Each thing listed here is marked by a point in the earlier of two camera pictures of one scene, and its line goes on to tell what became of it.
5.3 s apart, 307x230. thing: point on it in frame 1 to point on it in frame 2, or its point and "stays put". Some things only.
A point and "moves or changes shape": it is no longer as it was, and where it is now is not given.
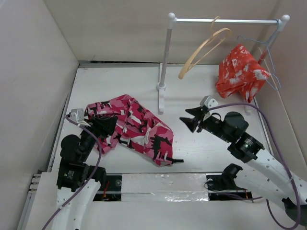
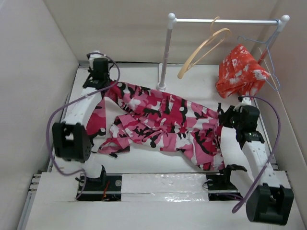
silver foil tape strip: x=164 y=187 stays put
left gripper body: x=90 y=140 to x=108 y=79
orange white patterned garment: x=240 y=71 stays put
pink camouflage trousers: x=136 y=129 moves or changes shape
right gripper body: x=211 y=125 to x=231 y=118
